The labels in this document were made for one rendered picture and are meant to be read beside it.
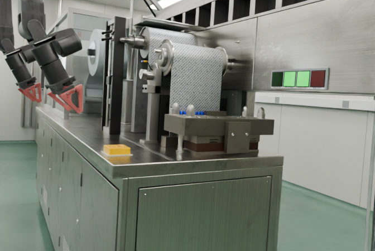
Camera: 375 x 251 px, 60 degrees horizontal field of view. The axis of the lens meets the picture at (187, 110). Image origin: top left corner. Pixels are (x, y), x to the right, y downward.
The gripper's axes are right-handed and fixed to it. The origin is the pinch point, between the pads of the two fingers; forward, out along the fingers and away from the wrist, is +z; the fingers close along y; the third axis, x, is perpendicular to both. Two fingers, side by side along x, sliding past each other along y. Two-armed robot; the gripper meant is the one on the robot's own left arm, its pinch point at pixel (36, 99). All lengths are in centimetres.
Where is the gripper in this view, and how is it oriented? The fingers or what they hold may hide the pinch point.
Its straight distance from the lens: 149.9
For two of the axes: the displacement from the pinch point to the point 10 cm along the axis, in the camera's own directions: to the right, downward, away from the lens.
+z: 3.4, 8.8, 3.4
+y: -5.9, -0.8, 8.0
